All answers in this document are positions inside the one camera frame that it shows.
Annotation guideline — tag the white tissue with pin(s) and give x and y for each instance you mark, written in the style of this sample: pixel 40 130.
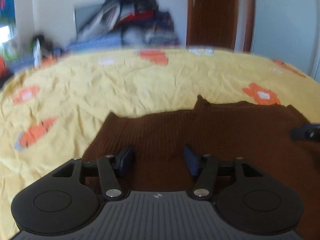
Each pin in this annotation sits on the white tissue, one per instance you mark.
pixel 37 52

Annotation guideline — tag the yellow printed quilt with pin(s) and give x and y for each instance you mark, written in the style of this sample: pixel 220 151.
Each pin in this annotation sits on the yellow printed quilt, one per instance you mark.
pixel 100 85

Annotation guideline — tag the blue quilted blanket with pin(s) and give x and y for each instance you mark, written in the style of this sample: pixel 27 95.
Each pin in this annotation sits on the blue quilted blanket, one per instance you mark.
pixel 100 42

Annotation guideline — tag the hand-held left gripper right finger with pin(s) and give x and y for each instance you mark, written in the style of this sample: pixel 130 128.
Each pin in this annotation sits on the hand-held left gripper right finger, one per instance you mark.
pixel 192 161

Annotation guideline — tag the white sliding wardrobe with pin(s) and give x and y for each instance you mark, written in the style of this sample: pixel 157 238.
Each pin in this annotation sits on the white sliding wardrobe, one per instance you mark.
pixel 282 17

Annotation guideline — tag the grey framed panel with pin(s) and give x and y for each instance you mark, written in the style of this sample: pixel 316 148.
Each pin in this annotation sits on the grey framed panel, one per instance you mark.
pixel 83 17

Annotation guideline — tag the pile of clothes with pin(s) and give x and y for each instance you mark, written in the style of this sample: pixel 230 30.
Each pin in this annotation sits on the pile of clothes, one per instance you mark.
pixel 135 15

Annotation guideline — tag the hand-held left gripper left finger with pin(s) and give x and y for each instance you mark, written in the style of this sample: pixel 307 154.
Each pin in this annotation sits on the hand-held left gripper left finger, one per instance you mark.
pixel 123 161

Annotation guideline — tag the black bag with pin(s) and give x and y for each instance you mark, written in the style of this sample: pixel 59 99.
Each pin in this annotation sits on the black bag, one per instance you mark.
pixel 41 40

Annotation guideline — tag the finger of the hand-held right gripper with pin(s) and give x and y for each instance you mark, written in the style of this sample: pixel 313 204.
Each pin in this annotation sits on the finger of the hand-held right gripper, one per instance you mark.
pixel 303 133

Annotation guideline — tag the brown knit sweater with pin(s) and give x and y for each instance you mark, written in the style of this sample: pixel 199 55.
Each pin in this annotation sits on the brown knit sweater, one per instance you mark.
pixel 237 130

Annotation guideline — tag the wall poster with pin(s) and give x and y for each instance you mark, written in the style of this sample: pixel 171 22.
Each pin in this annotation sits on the wall poster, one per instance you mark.
pixel 5 2

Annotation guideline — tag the brown wooden door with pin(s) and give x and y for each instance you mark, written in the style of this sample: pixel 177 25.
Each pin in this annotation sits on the brown wooden door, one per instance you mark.
pixel 212 12

